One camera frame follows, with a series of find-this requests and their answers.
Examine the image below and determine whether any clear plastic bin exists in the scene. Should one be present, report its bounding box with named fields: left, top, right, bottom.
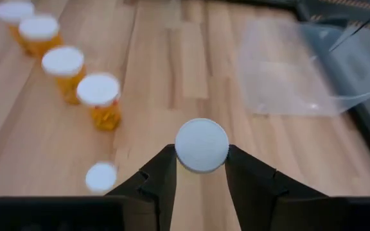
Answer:
left=238, top=17, right=370, bottom=117

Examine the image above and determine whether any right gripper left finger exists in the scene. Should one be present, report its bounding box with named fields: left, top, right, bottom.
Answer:
left=106, top=144, right=178, bottom=231

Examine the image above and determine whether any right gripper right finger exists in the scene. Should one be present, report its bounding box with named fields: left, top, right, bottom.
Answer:
left=225, top=144, right=330, bottom=231

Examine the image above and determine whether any black orange-striped floor mat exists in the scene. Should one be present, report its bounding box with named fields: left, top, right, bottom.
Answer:
left=313, top=0, right=370, bottom=31

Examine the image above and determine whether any thin black floor cable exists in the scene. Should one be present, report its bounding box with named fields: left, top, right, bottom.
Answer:
left=328, top=2, right=370, bottom=52

